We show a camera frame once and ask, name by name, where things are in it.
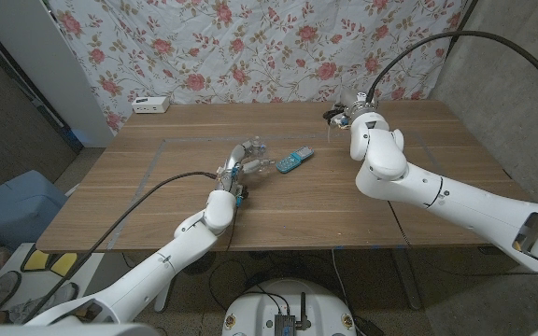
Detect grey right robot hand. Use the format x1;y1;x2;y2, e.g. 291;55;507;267
323;90;377;131

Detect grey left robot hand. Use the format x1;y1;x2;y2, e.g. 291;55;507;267
215;138;276;196

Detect black trigger spray cap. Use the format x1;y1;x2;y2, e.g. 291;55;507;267
323;109;346;144

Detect clear plastic bottle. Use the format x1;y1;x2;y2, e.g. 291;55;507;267
244;135;276;177

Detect teal toy phone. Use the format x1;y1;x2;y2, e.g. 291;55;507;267
276;146;316;175

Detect white power strip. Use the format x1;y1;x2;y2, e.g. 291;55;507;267
131;95;171;115

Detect black round floor fan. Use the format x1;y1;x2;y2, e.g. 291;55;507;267
179;251;217;276

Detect floral backdrop cloth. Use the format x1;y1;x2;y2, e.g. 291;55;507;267
47;0;469;134

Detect black backdrop stand pole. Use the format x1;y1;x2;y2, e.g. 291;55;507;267
446;0;480;57

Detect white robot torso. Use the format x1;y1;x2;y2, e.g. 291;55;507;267
220;278;358;336

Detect white table leg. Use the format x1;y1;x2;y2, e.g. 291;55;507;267
154;279;176;314

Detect grey table leg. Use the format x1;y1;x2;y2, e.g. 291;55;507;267
392;246;423;312

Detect yellow black floor pad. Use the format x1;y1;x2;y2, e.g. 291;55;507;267
49;251;78;279
20;246;51;273

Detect white partition board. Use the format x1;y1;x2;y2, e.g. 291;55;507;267
0;0;115;149

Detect blue storage bin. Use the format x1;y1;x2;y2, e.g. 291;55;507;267
0;169;68;251

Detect grey sneaker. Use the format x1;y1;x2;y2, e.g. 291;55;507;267
0;270;22;310
9;282;79;324

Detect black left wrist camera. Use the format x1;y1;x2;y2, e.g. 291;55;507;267
234;185;250;209

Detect thin black left wrist cable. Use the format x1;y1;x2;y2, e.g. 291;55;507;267
196;207;240;336

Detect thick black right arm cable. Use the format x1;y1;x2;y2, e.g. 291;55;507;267
365;30;538;112

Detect grey floor cable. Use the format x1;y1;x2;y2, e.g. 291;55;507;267
331;248;350;302

